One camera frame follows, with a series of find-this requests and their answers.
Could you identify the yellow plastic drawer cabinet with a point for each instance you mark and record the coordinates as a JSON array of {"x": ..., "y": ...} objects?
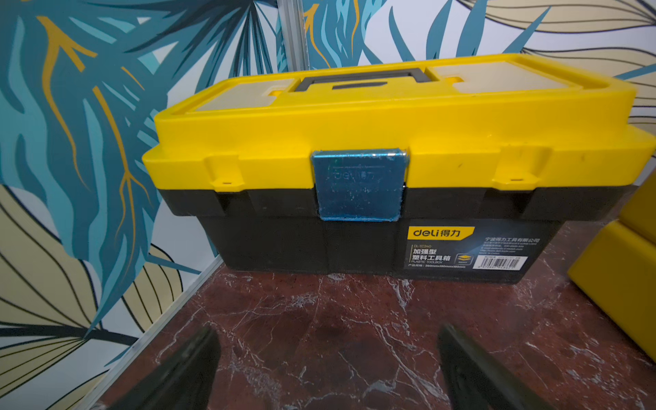
[{"x": 617, "y": 270}]

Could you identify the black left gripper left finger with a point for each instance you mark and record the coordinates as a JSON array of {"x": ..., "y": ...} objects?
[{"x": 183, "y": 381}]

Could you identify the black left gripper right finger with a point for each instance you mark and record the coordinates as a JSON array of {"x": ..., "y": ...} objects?
[{"x": 477, "y": 380}]

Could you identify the yellow black plastic toolbox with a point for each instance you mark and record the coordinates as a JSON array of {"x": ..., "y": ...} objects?
[{"x": 460, "y": 170}]

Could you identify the left aluminium frame post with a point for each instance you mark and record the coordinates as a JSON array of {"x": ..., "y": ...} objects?
[{"x": 294, "y": 35}]

